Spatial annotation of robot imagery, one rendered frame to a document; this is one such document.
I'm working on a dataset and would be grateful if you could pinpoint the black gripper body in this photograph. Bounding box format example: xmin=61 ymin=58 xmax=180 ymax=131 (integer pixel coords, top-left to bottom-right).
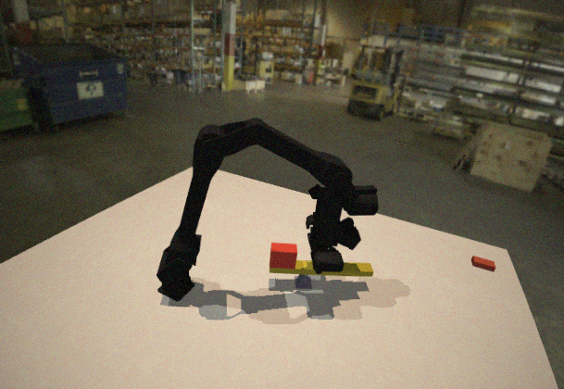
xmin=306 ymin=212 xmax=344 ymax=272

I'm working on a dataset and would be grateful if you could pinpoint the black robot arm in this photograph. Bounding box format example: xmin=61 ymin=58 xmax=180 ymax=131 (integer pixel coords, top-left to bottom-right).
xmin=157 ymin=118 xmax=379 ymax=302

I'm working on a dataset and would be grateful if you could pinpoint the yellow bar with red block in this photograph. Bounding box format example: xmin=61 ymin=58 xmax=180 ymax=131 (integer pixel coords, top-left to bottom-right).
xmin=269 ymin=243 xmax=373 ymax=277

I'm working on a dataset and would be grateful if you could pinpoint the red rectangular bar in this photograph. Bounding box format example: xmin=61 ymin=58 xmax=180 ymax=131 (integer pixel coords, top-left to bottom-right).
xmin=471 ymin=256 xmax=495 ymax=271

